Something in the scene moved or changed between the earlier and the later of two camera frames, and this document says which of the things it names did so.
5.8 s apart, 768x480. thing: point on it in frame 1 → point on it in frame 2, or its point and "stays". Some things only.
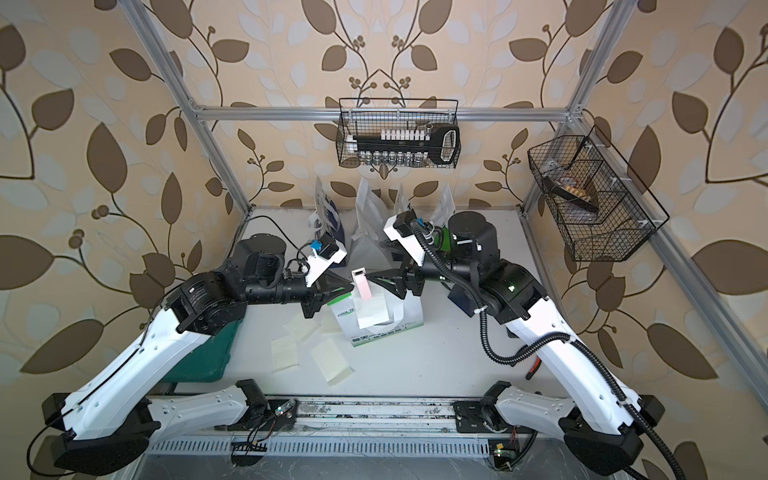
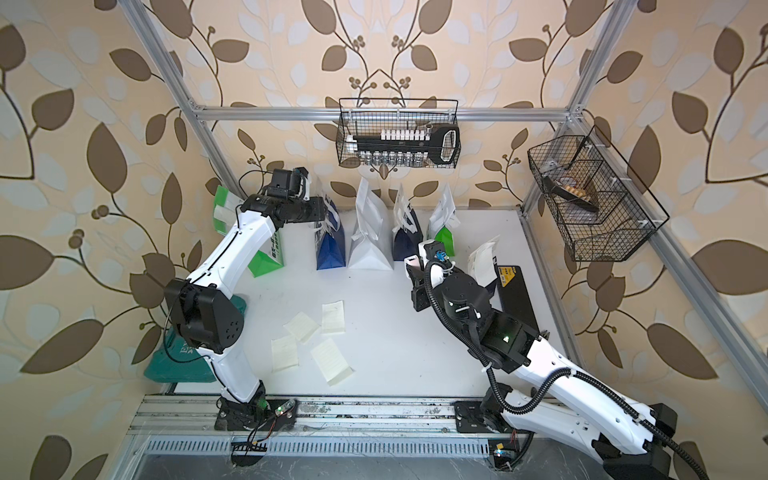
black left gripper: x=317 y=294 → x=316 y=211
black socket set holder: x=440 y=144 stays
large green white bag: x=368 y=313 → x=268 y=255
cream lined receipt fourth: x=328 y=322 stays
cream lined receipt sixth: x=284 y=353 stays
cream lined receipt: x=330 y=362 stays
